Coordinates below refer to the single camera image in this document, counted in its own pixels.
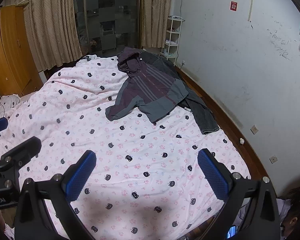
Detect pink bear print blanket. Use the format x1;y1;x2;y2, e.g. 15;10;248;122
0;55;252;240

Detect white shelf rack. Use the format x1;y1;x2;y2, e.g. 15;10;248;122
159;15;185;67

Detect beige patterned curtain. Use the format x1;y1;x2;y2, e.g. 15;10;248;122
0;0;83;72
139;0;177;49

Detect white printed pillow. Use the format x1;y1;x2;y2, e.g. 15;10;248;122
0;94;22;120

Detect wooden wardrobe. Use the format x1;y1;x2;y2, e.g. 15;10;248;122
0;5;43;97

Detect frosted glass sliding door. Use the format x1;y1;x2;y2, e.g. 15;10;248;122
72;0;143;58

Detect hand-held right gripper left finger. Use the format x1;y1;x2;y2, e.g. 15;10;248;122
14;150;98;240

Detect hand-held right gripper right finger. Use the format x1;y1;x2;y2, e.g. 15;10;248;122
197;149;282;240

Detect dark denim jeans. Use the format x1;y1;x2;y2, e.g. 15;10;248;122
140;50;220;135

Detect purple and grey hooded jacket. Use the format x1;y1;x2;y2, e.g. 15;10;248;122
105;47;189;124

